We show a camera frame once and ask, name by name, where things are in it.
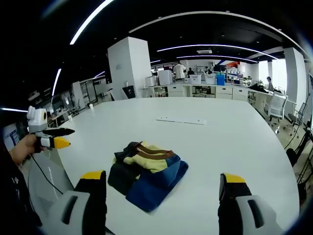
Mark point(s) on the white storage bin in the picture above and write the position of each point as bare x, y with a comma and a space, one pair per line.
209, 79
195, 79

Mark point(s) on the white square pillar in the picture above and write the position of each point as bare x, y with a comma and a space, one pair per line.
129, 63

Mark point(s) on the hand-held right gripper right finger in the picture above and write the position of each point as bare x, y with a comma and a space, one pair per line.
232, 195

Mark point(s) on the blue storage bin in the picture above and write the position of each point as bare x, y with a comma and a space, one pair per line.
220, 80

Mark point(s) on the white cabinet row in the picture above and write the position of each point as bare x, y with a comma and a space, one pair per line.
176, 91

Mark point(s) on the black waste bin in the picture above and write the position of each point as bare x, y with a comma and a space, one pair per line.
128, 92

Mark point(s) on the black tripod stand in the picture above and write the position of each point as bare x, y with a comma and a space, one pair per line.
297, 151

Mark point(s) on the person's left hand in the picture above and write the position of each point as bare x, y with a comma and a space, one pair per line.
23, 148

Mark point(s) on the white paper cup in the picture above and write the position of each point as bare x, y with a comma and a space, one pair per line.
91, 106

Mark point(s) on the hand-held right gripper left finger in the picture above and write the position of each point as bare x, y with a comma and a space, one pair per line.
96, 195

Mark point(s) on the yellow blue grey garment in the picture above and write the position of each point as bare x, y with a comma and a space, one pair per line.
151, 193

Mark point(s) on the white office chair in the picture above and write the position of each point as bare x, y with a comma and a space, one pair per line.
277, 105

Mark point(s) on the white template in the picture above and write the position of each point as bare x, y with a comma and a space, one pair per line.
181, 120

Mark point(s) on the large white appliance box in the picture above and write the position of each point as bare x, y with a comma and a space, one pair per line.
165, 77

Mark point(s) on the small white appliance box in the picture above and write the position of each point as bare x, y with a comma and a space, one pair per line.
150, 81

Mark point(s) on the long ceiling light strip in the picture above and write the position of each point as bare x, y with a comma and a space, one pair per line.
215, 45

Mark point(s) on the grey office chair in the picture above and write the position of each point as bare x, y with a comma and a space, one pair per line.
299, 117

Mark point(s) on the ceiling air vent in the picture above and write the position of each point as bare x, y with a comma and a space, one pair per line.
204, 52

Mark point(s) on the person's dark shirt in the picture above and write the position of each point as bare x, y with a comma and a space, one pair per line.
14, 198

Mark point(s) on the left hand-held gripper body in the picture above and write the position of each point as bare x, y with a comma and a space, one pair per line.
35, 121

